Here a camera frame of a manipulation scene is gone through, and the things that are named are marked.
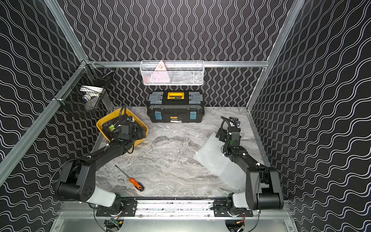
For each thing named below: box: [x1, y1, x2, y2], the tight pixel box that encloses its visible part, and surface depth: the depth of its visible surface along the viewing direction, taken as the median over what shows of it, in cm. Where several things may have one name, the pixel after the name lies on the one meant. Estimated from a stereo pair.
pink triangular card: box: [149, 60, 171, 84], surface depth 92 cm
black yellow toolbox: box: [146, 90, 205, 124], surface depth 103 cm
